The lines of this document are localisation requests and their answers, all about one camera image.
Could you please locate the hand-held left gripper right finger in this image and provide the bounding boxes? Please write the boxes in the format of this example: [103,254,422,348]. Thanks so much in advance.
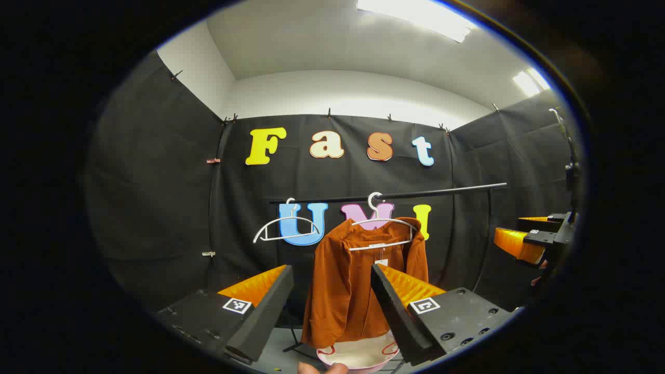
[370,262,516,366]

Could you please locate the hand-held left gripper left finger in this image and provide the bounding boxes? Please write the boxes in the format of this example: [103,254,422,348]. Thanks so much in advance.
[155,264,295,364]

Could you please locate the rust orange shirt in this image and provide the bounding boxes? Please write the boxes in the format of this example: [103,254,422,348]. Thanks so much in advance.
[301,217,430,350]

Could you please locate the white pink laundry hamper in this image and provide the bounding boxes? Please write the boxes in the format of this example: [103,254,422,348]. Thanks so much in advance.
[316,331,401,374]

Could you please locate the large white clothes hanger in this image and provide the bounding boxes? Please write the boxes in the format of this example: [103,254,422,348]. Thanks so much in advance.
[347,192,419,252]

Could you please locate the small white clothes hanger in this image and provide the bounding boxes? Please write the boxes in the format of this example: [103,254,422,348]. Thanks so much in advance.
[252,198,322,244]

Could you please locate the black clothes rack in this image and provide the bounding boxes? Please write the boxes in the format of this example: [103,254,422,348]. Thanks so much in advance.
[267,182,508,373]

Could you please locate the small ceiling light panel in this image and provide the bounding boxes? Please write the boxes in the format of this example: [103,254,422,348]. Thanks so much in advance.
[512,67,552,98]

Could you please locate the black backdrop cloth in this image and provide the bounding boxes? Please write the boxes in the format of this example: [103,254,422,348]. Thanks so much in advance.
[86,50,578,333]

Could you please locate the row of black cloth clips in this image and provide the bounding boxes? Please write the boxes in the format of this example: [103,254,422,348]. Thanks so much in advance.
[170,70,501,135]

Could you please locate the long ceiling light panel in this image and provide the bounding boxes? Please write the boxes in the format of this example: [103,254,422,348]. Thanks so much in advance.
[356,0,477,44]

